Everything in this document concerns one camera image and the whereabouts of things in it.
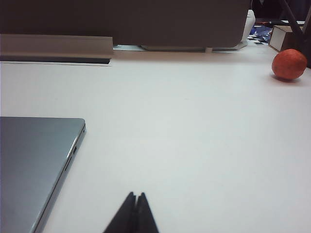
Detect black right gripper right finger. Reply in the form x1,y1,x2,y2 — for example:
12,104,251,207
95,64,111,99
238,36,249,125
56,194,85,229
132,192,160,233

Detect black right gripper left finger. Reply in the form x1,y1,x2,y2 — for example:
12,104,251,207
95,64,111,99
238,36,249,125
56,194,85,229
103,191,137,233

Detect silver grey closed laptop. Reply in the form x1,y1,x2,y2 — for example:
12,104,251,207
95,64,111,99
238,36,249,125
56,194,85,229
0,116,86,233

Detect orange fruit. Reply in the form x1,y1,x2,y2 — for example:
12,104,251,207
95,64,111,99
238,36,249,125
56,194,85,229
271,48,308,81

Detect black white checkerboard sheet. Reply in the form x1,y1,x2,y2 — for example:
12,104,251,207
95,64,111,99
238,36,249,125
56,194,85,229
247,33,271,46

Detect white plastic object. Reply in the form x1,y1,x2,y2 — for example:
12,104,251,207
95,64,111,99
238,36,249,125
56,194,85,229
242,9,256,42

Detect white cardboard box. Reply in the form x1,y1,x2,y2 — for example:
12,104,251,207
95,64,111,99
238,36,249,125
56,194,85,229
268,24,305,53

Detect black slanted pole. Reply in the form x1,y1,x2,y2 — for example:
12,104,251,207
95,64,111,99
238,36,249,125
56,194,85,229
278,0,311,68

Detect silver divider mounting bracket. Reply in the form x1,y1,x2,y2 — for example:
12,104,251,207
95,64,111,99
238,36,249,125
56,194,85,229
113,40,248,53

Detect beige cable tray flap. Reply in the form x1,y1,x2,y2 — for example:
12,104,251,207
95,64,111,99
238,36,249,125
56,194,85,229
0,33,114,58

